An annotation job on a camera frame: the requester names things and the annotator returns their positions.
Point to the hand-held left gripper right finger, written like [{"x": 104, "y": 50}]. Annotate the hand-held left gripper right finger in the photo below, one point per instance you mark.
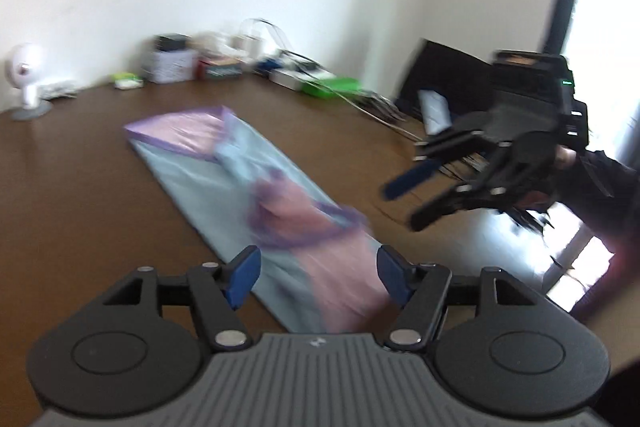
[{"x": 394, "y": 274}]

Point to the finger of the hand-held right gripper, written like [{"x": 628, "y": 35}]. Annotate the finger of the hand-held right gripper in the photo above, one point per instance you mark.
[
  {"x": 450, "y": 204},
  {"x": 410, "y": 179}
]

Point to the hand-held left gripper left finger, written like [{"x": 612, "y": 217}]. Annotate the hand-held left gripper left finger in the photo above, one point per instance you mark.
[{"x": 245, "y": 274}]

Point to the blue and pink garment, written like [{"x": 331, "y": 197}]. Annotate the blue and pink garment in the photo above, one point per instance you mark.
[{"x": 200, "y": 167}]

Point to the person's right forearm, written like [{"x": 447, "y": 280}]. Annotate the person's right forearm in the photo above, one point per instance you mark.
[{"x": 600, "y": 192}]

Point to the black chair with bag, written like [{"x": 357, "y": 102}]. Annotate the black chair with bag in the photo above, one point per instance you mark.
[{"x": 450, "y": 67}]

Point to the white power strip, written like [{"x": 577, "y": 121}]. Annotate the white power strip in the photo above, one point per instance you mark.
[{"x": 290, "y": 78}]

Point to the white charger adapter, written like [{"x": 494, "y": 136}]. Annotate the white charger adapter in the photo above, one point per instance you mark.
[
  {"x": 241, "y": 47},
  {"x": 256, "y": 48}
]

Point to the dark green tissue box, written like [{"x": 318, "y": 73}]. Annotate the dark green tissue box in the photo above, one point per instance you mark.
[{"x": 220, "y": 69}]

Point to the white tin box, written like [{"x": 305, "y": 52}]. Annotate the white tin box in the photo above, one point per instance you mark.
[{"x": 170, "y": 66}]

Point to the green and white packet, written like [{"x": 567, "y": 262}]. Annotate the green and white packet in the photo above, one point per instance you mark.
[{"x": 127, "y": 81}]

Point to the black charger block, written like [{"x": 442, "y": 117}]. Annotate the black charger block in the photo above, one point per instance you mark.
[{"x": 172, "y": 43}]

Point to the white rectangular device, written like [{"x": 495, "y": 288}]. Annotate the white rectangular device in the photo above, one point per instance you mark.
[{"x": 59, "y": 90}]

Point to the white robot-shaped camera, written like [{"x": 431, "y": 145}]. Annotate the white robot-shaped camera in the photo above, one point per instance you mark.
[{"x": 25, "y": 67}]

